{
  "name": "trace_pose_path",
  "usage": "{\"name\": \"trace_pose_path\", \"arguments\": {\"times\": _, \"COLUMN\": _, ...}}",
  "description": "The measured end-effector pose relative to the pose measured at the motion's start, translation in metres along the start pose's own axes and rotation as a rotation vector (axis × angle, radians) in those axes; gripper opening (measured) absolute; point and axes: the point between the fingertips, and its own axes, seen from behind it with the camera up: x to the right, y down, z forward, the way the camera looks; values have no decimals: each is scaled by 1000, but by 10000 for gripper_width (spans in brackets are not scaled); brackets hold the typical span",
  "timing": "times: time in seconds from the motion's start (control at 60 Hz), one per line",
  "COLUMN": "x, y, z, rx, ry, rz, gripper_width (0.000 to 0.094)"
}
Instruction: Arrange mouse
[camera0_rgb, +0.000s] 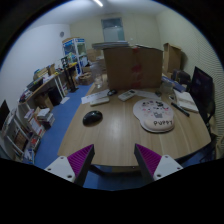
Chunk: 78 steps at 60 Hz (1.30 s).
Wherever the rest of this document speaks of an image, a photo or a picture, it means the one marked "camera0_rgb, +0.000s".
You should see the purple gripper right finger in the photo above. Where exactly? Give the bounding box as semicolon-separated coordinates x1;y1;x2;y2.
134;144;182;184

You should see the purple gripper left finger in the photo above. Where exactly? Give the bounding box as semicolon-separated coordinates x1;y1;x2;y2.
45;144;95;186

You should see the pink puppy mouse pad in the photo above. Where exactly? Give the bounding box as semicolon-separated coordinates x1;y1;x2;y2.
133;98;174;133

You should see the black computer mouse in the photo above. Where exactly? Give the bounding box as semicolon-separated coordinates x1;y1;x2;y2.
83;110;103;126

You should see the stack of books on floor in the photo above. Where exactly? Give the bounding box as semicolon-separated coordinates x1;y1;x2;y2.
37;108;55;129

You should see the low white bookshelf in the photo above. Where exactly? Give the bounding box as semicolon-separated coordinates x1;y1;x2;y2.
2;107;46;164

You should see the black marker pen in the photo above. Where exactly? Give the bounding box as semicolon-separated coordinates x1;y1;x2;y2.
171;102;190;117

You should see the open white notebook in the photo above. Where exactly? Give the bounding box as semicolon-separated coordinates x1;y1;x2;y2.
174;91;199;113

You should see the white flat remote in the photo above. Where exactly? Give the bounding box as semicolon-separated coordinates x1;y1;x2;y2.
90;97;110;106

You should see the white remote control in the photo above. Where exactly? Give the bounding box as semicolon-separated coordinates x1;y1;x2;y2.
118;90;136;102

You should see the small black object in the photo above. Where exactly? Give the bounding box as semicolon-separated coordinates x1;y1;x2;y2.
107;89;117;96

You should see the black office chair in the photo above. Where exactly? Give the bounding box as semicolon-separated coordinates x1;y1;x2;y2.
190;67;216;162

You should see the clear glass jar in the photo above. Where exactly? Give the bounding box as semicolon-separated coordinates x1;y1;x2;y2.
94;72;103;88

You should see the white side desk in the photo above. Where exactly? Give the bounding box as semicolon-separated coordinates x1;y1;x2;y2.
19;63;77;108

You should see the large brown cardboard box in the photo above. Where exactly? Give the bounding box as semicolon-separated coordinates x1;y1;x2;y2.
104;47;163;90

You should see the blue white display fridge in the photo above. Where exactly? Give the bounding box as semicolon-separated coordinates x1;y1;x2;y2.
62;38;88;76

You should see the cardboard box by wall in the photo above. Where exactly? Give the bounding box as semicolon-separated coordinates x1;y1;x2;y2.
163;43;181;73

